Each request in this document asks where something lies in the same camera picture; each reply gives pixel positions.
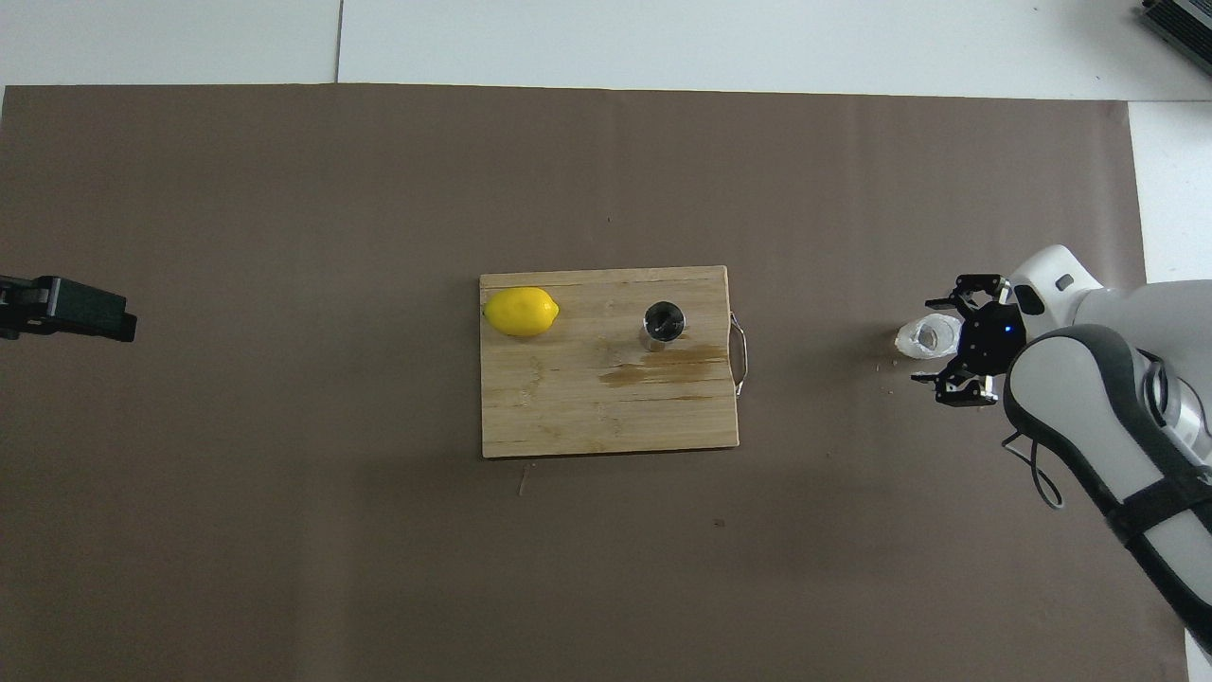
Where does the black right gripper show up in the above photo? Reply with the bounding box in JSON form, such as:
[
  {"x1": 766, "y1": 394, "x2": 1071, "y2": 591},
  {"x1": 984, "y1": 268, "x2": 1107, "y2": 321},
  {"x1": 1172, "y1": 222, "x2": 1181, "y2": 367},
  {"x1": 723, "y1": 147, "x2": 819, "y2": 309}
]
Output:
[{"x1": 911, "y1": 274, "x2": 1029, "y2": 408}]

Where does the small clear glass cup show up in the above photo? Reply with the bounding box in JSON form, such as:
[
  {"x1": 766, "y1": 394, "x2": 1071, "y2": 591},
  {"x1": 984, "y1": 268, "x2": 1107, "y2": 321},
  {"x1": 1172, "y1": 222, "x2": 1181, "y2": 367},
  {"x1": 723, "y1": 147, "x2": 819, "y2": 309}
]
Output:
[{"x1": 895, "y1": 314, "x2": 966, "y2": 364}]

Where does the steel jigger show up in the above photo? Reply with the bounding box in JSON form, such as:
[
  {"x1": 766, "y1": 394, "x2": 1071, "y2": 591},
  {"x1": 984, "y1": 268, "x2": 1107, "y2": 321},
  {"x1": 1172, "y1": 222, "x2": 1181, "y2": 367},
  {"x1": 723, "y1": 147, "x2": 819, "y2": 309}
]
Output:
[{"x1": 642, "y1": 300, "x2": 687, "y2": 353}]

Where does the brown paper table mat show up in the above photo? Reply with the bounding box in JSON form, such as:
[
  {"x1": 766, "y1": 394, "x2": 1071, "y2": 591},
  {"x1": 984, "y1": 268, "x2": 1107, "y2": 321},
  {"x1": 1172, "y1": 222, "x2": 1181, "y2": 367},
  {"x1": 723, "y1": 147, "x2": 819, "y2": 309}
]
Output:
[{"x1": 0, "y1": 83, "x2": 1190, "y2": 682}]

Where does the grey finned metal device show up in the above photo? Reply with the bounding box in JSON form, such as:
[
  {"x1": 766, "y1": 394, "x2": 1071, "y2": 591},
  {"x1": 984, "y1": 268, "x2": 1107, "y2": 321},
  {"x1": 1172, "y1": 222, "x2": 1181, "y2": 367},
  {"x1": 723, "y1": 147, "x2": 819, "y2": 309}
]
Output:
[{"x1": 1138, "y1": 0, "x2": 1212, "y2": 51}]

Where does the wooden cutting board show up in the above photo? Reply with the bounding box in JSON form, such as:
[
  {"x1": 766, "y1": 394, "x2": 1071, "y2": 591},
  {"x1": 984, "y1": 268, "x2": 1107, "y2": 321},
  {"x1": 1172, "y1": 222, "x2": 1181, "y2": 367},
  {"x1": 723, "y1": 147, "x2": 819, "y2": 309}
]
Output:
[{"x1": 478, "y1": 264, "x2": 751, "y2": 461}]

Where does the yellow lemon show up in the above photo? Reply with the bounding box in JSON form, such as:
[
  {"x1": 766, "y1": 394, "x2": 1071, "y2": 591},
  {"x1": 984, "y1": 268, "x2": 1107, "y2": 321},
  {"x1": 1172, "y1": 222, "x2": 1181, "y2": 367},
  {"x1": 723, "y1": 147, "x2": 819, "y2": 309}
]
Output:
[{"x1": 482, "y1": 286, "x2": 561, "y2": 339}]

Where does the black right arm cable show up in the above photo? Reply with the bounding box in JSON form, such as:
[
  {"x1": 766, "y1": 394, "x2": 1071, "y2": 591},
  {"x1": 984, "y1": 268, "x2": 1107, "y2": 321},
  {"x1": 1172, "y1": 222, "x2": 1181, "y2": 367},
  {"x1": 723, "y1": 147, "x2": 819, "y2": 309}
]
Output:
[{"x1": 1001, "y1": 430, "x2": 1067, "y2": 512}]

